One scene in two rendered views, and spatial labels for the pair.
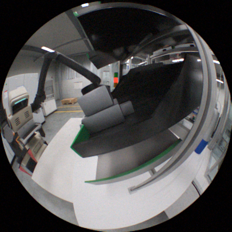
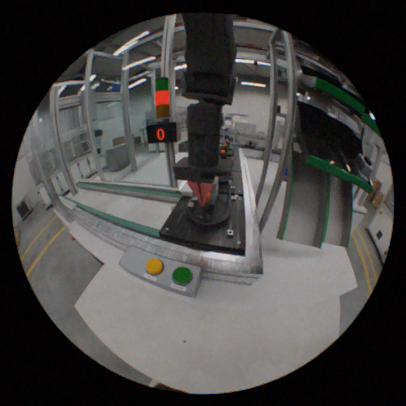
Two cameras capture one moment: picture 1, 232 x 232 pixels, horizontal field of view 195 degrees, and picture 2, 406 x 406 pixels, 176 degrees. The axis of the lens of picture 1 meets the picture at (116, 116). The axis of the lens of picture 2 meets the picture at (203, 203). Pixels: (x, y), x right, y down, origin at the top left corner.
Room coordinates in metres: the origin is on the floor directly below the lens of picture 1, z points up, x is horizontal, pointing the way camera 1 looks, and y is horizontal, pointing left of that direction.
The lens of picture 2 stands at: (0.40, 0.35, 1.23)
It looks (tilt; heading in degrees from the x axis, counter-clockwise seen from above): 37 degrees down; 298
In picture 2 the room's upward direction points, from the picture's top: straight up
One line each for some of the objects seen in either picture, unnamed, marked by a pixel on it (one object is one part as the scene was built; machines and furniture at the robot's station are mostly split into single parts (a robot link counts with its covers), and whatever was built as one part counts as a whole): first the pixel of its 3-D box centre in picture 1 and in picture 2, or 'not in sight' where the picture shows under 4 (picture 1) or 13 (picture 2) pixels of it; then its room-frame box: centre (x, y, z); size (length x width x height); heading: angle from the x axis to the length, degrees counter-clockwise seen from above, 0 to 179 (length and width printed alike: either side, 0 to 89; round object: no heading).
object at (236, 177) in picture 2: not in sight; (219, 170); (0.59, -0.17, 1.01); 0.24 x 0.24 x 0.13; 15
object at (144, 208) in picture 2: not in sight; (142, 207); (0.82, 0.13, 0.91); 0.84 x 0.28 x 0.10; 15
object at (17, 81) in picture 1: (17, 109); not in sight; (0.50, 3.32, 1.12); 0.80 x 0.54 x 2.25; 8
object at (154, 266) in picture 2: not in sight; (154, 266); (0.55, 0.31, 0.96); 0.04 x 0.04 x 0.02
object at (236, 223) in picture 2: not in sight; (208, 214); (0.53, 0.08, 0.96); 0.24 x 0.24 x 0.02; 15
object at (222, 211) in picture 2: not in sight; (208, 209); (0.53, 0.08, 0.98); 0.14 x 0.14 x 0.02
